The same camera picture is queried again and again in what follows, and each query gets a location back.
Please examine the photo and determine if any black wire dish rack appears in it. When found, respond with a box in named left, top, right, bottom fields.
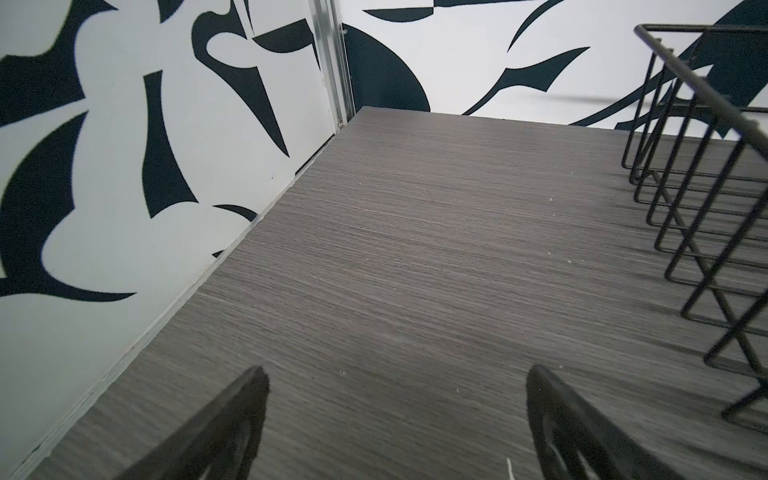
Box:
left=622, top=24, right=767, bottom=432

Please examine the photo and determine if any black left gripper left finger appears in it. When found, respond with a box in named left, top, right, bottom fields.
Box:
left=118, top=366, right=270, bottom=479

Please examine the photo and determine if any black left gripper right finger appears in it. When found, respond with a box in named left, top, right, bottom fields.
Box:
left=526, top=364, right=682, bottom=479

